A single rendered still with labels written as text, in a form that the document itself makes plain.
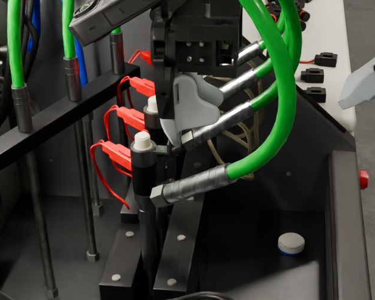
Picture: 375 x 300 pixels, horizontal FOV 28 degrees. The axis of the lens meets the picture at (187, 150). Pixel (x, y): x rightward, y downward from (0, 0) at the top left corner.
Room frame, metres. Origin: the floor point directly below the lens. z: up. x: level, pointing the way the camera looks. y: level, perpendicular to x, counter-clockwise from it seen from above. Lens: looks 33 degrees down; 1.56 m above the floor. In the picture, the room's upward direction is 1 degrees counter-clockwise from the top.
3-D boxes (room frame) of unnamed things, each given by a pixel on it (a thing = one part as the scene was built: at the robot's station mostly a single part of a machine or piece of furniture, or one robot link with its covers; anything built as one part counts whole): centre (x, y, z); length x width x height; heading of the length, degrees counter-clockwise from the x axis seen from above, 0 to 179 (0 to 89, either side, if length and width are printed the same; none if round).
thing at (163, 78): (0.64, 0.02, 1.23); 0.05 x 0.02 x 0.09; 172
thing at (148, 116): (0.75, 0.02, 1.03); 0.05 x 0.03 x 0.21; 82
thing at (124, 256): (0.79, 0.03, 0.91); 0.34 x 0.10 x 0.15; 172
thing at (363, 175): (1.07, -0.29, 0.80); 0.05 x 0.04 x 0.05; 172
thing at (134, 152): (0.67, 0.04, 1.03); 0.05 x 0.03 x 0.21; 82
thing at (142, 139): (0.67, 0.05, 1.14); 0.02 x 0.02 x 0.03
